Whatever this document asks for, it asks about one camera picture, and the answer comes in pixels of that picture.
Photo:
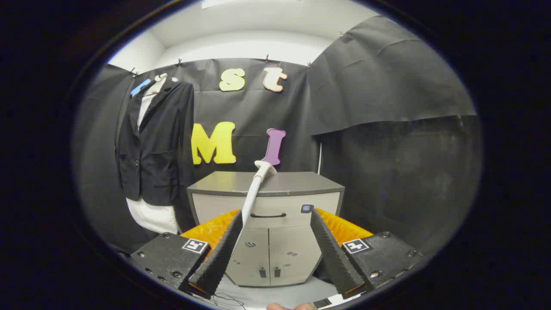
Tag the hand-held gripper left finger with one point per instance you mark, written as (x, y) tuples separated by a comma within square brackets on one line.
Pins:
[(219, 258)]

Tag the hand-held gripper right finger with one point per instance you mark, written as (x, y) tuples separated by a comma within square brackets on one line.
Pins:
[(333, 258)]

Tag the white garment steamer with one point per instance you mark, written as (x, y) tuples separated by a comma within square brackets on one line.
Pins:
[(254, 189)]

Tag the white shirt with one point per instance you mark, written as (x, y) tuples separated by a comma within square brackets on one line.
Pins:
[(150, 217)]

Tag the black blazer jacket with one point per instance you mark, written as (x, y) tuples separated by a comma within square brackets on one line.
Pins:
[(155, 150)]

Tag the white clothes hanger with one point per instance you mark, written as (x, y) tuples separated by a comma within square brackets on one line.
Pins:
[(160, 78)]

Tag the grey cabinet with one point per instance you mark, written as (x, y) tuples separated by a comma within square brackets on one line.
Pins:
[(292, 183)]

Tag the black backdrop cloth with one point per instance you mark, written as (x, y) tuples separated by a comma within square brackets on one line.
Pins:
[(366, 86)]

